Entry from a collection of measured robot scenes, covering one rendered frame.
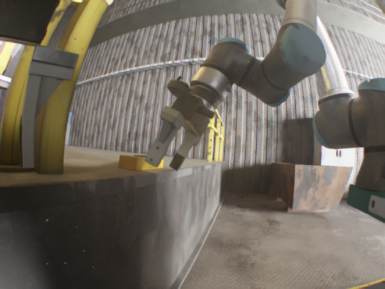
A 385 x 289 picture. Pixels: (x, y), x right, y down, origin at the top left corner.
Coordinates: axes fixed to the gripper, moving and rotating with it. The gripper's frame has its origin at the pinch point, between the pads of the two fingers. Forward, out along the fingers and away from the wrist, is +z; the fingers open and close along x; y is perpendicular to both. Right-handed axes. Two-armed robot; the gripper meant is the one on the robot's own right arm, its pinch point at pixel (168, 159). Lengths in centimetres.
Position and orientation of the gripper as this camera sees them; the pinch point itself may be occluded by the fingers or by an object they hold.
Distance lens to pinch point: 36.4
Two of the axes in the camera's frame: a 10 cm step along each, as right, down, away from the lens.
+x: 2.0, 2.0, 9.6
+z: -4.9, 8.7, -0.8
